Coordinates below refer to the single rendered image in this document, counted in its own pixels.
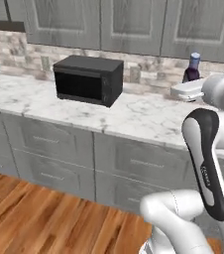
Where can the grey wall socket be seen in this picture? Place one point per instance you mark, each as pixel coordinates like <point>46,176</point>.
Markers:
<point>134,74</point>
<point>45,63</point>

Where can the dark bottle with blue cap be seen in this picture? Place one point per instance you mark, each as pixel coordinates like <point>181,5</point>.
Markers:
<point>192,71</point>

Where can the black microwave oven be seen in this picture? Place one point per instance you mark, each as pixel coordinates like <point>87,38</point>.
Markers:
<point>84,82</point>

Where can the dark range hood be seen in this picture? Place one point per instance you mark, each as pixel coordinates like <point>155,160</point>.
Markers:
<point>5,25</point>

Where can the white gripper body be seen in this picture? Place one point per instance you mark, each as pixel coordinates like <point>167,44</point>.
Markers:
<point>186,90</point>

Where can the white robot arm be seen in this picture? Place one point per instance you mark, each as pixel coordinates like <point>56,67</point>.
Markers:
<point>173,218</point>

